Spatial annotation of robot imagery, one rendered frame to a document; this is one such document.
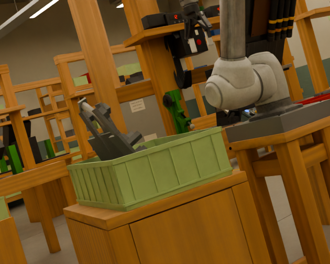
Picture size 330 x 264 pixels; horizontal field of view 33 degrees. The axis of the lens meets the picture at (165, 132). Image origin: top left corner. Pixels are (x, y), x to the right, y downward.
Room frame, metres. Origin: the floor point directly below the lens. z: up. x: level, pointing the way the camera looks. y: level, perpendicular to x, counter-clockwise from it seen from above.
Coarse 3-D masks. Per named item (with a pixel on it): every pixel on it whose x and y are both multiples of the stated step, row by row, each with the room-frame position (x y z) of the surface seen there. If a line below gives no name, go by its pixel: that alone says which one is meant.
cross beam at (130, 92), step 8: (192, 72) 3.57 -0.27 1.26; (200, 72) 3.60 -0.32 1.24; (192, 80) 3.56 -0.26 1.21; (200, 80) 3.59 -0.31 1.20; (120, 88) 3.29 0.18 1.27; (128, 88) 3.32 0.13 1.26; (136, 88) 3.34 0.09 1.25; (144, 88) 3.37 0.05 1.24; (152, 88) 3.40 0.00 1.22; (120, 96) 3.28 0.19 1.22; (128, 96) 3.31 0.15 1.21; (136, 96) 3.33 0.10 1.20; (144, 96) 3.36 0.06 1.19
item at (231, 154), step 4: (224, 128) 2.83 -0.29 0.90; (224, 132) 2.76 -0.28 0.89; (224, 136) 2.75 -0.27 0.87; (224, 140) 2.75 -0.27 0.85; (224, 144) 2.74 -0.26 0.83; (228, 144) 2.76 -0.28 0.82; (228, 148) 2.75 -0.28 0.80; (228, 152) 2.75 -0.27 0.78; (232, 152) 2.76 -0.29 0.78; (228, 156) 2.75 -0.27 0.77; (232, 156) 2.76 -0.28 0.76
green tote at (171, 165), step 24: (144, 144) 2.46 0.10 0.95; (168, 144) 1.85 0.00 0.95; (192, 144) 1.88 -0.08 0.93; (216, 144) 1.92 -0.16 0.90; (72, 168) 2.24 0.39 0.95; (96, 168) 1.94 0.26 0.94; (120, 168) 1.78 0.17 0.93; (144, 168) 1.81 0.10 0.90; (168, 168) 1.84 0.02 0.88; (192, 168) 1.87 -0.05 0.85; (216, 168) 1.91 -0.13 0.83; (96, 192) 2.02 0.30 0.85; (120, 192) 1.77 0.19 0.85; (144, 192) 1.80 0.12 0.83; (168, 192) 1.83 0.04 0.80
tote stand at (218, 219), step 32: (192, 192) 1.85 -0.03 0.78; (224, 192) 1.89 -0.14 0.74; (96, 224) 1.85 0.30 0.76; (128, 224) 1.77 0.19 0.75; (160, 224) 1.80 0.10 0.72; (192, 224) 1.84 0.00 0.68; (224, 224) 1.88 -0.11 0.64; (256, 224) 1.92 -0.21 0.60; (96, 256) 1.99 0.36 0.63; (128, 256) 1.75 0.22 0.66; (160, 256) 1.78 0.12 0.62; (192, 256) 1.82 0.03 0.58; (224, 256) 1.86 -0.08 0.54; (256, 256) 1.91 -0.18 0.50
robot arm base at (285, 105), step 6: (276, 102) 2.37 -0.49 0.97; (282, 102) 2.37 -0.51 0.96; (288, 102) 2.39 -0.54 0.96; (258, 108) 2.42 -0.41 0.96; (264, 108) 2.39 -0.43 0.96; (270, 108) 2.38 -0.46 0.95; (276, 108) 2.37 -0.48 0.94; (282, 108) 2.36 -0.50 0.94; (288, 108) 2.37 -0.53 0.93; (294, 108) 2.40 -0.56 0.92; (258, 114) 2.42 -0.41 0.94; (264, 114) 2.39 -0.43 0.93; (270, 114) 2.37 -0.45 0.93; (276, 114) 2.34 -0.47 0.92; (252, 120) 2.43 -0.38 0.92
